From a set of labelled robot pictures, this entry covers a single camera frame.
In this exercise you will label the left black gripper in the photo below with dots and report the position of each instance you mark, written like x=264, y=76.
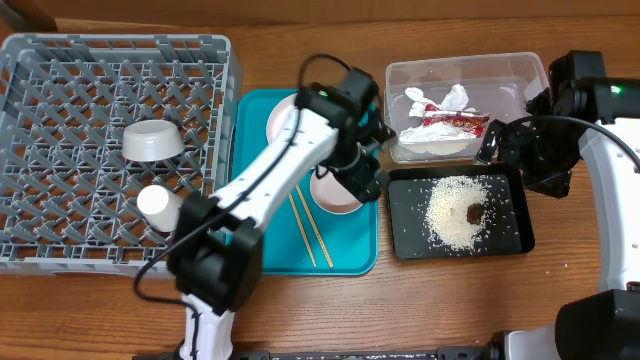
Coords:
x=354, y=178

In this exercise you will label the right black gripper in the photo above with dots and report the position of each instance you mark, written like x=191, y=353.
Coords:
x=505, y=145

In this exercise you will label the red snack wrapper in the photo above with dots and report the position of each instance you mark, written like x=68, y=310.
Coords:
x=460, y=124

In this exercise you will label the white tissue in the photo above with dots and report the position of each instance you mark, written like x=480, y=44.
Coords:
x=456, y=100

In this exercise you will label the small pink-white bowl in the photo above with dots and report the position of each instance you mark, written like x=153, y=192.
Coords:
x=331, y=196

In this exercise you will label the brown food scrap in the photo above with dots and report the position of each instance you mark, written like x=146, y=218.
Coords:
x=476, y=214

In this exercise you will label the pile of white rice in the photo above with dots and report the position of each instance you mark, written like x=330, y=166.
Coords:
x=450, y=215

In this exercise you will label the grey bowl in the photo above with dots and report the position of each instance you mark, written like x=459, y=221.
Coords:
x=151, y=140

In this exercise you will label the white cup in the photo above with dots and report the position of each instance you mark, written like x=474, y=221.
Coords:
x=160, y=207

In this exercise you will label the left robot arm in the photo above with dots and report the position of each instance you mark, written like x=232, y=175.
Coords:
x=218, y=249

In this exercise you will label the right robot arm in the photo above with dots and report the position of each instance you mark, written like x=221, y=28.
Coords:
x=583, y=116

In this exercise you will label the clear plastic waste bin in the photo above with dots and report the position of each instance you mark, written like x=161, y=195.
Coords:
x=497, y=84

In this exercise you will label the large white plate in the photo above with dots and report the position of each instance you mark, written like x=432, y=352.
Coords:
x=280, y=116

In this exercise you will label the right wooden chopstick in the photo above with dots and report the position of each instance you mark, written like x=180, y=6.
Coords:
x=315, y=227

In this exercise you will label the wooden chopstick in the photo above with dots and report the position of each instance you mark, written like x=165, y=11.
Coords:
x=302, y=230
x=315, y=227

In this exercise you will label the left wooden chopstick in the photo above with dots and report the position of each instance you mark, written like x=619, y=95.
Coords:
x=302, y=230

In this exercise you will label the black rectangular tray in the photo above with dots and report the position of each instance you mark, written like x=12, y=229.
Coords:
x=505, y=235

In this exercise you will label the grey plastic dish rack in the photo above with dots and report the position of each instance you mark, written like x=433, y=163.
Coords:
x=68, y=196

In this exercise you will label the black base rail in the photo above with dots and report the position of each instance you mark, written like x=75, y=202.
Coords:
x=350, y=355

